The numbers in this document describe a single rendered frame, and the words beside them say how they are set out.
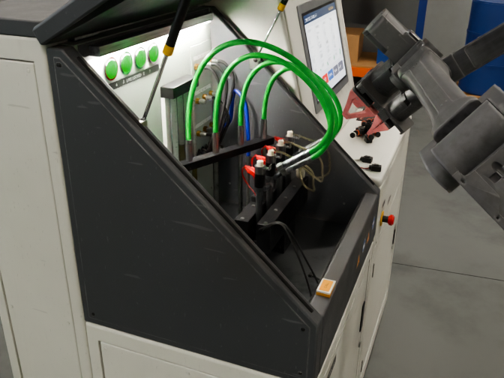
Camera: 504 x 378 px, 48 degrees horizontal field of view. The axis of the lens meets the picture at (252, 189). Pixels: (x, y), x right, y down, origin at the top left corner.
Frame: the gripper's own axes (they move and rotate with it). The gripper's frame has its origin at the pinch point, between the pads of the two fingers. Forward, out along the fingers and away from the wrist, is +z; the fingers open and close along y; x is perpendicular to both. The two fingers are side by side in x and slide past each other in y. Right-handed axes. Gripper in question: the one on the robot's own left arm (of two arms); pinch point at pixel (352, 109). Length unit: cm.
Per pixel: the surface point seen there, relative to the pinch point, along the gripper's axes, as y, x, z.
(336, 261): 5.7, 25.1, 29.0
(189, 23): -17, -43, 33
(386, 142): -69, 23, 52
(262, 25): -40, -32, 35
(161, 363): 41, 14, 59
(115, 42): 15, -44, 22
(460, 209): -207, 115, 150
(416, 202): -202, 94, 168
